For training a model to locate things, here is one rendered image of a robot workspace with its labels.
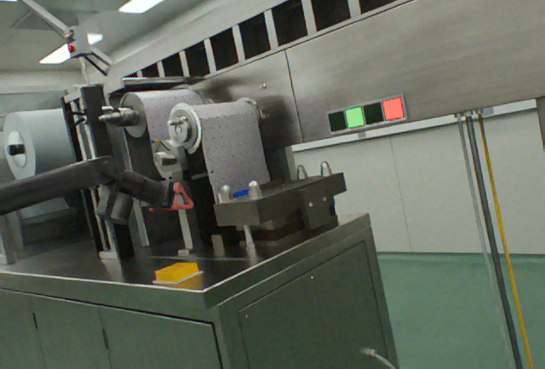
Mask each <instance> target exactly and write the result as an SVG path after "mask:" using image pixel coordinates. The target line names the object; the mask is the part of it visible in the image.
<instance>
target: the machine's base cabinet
mask: <svg viewBox="0 0 545 369"><path fill-rule="evenodd" d="M372 349H373V350H376V351H377V353H378V354H379V355H380V356H382V357H383V358H385V360H387V361H388V362H389V363H390V364H391V365H393V366H394V367H395V368H396V369H399V361H398V356H397V351H396V347H395V342H394V341H393V333H392V327H391V323H390V318H389V313H388V308H387V300H386V294H385V291H384V290H383V285H382V276H381V271H380V267H379V262H378V257H377V252H376V243H375V239H374V234H373V233H372V229H371V225H369V226H367V227H365V228H364V229H363V230H361V231H359V232H357V233H355V234H352V235H350V236H348V237H346V238H345V239H342V240H340V241H338V242H335V243H334V244H333V245H330V246H328V247H326V248H324V249H323V250H322V251H320V252H318V253H315V254H313V255H311V256H309V257H308V258H306V259H304V260H302V261H300V262H297V263H295V264H293V265H291V266H289V267H287V268H285V269H284V270H283V271H281V272H280V273H278V274H275V275H273V276H271V277H269V278H267V279H265V280H263V281H261V282H259V283H256V284H254V285H252V286H251V287H250V288H249V289H247V290H245V291H242V292H240V293H238V294H236V295H234V296H232V297H229V298H228V299H226V300H225V301H223V302H221V303H219V304H217V305H215V306H214V307H212V308H209V309H207V310H204V309H197V308H186V307H179V306H173V305H166V304H160V303H148V302H142V301H136V300H129V299H123V298H117V297H105V296H98V295H92V294H86V293H79V292H73V291H62V290H55V289H49V288H42V287H36V286H30V285H23V284H20V285H17V283H13V284H10V282H5V283H4V281H0V369H390V368H389V367H388V366H387V365H386V364H384V363H383V362H382V361H380V360H378V358H371V357H370V351H371V350H372Z"/></svg>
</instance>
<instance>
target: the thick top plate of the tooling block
mask: <svg viewBox="0 0 545 369"><path fill-rule="evenodd" d="M319 183H324V185H325V191H326V196H327V199H328V198H331V197H333V196H336V195H337V194H341V193H345V192H346V191H347V186H346V182H345V177H344V173H343V172H342V173H335V174H332V175H331V176H323V177H321V176H309V177H308V178H306V179H301V180H297V179H295V180H293V181H290V182H285V183H283V184H282V185H279V186H276V187H270V188H268V189H265V191H261V193H262V196H263V197H262V198H259V199H249V198H250V196H249V195H248V194H247V195H244V196H241V197H238V198H234V199H235V200H234V201H231V202H226V203H222V202H221V203H218V204H213V206H214V210H215V219H216V223H218V226H231V225H250V224H262V223H264V222H268V221H271V220H272V219H275V218H277V217H281V216H284V215H287V214H289V213H291V212H294V210H298V209H301V203H300V199H298V194H297V191H301V189H303V188H306V187H311V186H313V185H316V184H319Z"/></svg>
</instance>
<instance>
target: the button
mask: <svg viewBox="0 0 545 369"><path fill-rule="evenodd" d="M197 272H198V266H197V264H196V263H195V262H177V263H175V264H172V265H170V267H167V268H163V269H161V270H158V271H157V272H156V277H157V280H161V281H172V282H176V281H177V280H180V279H184V278H186V277H187V276H190V275H192V274H195V273H197Z"/></svg>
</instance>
